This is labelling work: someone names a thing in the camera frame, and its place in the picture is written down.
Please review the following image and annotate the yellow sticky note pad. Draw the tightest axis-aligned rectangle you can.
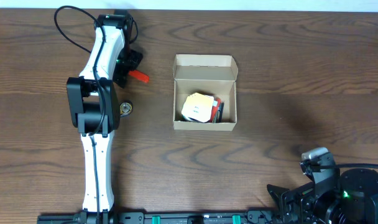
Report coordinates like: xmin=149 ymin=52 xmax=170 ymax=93
xmin=182 ymin=93 xmax=214 ymax=123

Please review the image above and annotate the cardboard box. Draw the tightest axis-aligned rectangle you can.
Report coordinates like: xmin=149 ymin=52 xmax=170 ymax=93
xmin=172 ymin=54 xmax=238 ymax=131

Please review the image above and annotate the white tape roll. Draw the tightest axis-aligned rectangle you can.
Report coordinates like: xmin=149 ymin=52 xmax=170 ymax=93
xmin=183 ymin=115 xmax=193 ymax=122

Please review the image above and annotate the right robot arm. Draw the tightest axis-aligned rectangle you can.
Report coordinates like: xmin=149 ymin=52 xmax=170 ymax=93
xmin=267 ymin=147 xmax=378 ymax=223

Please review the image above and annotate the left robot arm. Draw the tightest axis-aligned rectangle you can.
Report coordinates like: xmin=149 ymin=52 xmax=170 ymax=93
xmin=67 ymin=10 xmax=143 ymax=223

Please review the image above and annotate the orange utility knife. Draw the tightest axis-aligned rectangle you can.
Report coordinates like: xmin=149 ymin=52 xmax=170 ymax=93
xmin=129 ymin=70 xmax=150 ymax=83

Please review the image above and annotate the black yellow correction tape dispenser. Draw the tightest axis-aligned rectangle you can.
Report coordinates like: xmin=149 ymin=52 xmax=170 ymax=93
xmin=119 ymin=100 xmax=133 ymax=117

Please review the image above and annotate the black mounting rail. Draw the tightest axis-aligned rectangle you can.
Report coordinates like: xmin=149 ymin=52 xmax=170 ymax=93
xmin=37 ymin=210 xmax=283 ymax=224

